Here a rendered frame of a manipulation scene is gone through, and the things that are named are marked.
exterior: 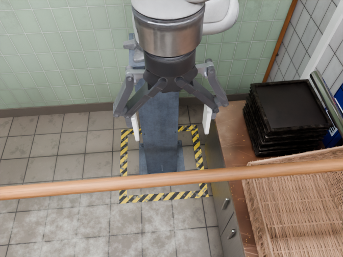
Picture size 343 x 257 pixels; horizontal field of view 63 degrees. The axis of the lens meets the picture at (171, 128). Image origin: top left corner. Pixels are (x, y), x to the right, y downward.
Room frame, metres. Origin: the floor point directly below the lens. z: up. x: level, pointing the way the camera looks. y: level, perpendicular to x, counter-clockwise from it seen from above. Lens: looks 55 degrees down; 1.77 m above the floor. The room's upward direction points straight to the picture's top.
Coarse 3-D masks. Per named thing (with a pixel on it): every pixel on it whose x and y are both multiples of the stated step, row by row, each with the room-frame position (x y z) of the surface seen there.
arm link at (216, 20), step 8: (216, 0) 0.90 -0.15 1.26; (224, 0) 0.91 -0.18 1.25; (232, 0) 0.95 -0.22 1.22; (208, 8) 0.89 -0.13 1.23; (216, 8) 0.90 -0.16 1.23; (224, 8) 0.91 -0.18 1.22; (232, 8) 0.93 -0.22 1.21; (208, 16) 0.90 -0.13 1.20; (216, 16) 0.90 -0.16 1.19; (224, 16) 0.91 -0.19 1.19; (232, 16) 0.92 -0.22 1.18; (208, 24) 0.90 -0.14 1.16; (216, 24) 0.91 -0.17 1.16; (224, 24) 0.91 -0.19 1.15; (232, 24) 0.93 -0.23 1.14; (208, 32) 0.91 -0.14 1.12; (216, 32) 0.92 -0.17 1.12
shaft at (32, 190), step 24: (216, 168) 0.30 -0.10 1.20; (240, 168) 0.29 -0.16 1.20; (264, 168) 0.29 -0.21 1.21; (288, 168) 0.29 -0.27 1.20; (312, 168) 0.29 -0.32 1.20; (336, 168) 0.30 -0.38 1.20; (0, 192) 0.24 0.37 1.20; (24, 192) 0.24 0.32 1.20; (48, 192) 0.24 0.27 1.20; (72, 192) 0.24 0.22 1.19
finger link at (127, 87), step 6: (126, 66) 0.33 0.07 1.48; (126, 78) 0.30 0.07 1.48; (132, 78) 0.30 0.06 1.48; (126, 84) 0.30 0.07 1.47; (132, 84) 0.30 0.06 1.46; (120, 90) 0.32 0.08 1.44; (126, 90) 0.30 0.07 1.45; (132, 90) 0.30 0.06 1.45; (120, 96) 0.30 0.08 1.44; (126, 96) 0.30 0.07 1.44; (114, 102) 0.32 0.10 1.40; (120, 102) 0.30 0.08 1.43; (126, 102) 0.30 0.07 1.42; (114, 108) 0.30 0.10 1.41; (120, 108) 0.30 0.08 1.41; (114, 114) 0.30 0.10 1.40; (120, 114) 0.30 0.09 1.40
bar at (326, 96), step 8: (312, 72) 0.64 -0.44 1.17; (312, 80) 0.62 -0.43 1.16; (320, 80) 0.60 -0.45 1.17; (320, 88) 0.58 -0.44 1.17; (328, 88) 0.57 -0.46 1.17; (328, 96) 0.54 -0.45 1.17; (328, 104) 0.51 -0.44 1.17; (336, 104) 0.51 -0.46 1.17; (336, 112) 0.48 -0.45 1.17; (336, 120) 0.46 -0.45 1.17
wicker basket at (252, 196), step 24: (264, 192) 0.49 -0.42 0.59; (288, 192) 0.49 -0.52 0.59; (312, 192) 0.49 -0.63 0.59; (336, 192) 0.48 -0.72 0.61; (264, 216) 0.38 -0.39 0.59; (288, 216) 0.38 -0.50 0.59; (312, 216) 0.38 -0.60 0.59; (336, 216) 0.38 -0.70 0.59; (264, 240) 0.26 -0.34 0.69; (288, 240) 0.29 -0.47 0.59; (312, 240) 0.29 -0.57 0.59; (336, 240) 0.29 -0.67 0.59
